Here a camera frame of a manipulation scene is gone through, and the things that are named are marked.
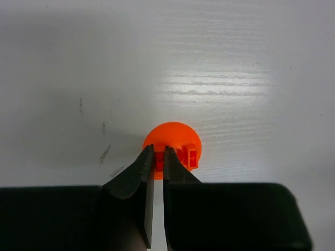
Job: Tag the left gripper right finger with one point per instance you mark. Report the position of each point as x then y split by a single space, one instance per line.
228 216

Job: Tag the orange lego brick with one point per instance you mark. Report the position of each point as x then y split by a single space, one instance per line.
179 136

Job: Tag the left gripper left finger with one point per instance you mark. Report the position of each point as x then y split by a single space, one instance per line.
114 216

